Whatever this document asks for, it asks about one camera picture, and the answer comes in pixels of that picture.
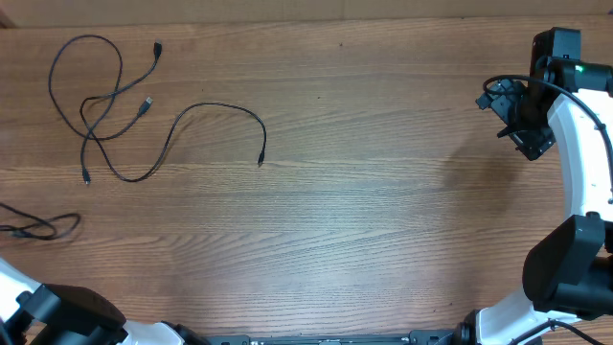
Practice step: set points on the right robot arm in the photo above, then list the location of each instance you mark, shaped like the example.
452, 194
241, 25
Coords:
564, 102

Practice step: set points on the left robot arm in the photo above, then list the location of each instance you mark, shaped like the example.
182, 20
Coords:
75, 316

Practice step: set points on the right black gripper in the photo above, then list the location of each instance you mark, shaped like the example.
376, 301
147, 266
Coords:
536, 141

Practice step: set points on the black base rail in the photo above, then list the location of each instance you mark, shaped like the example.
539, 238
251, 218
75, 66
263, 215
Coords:
335, 339

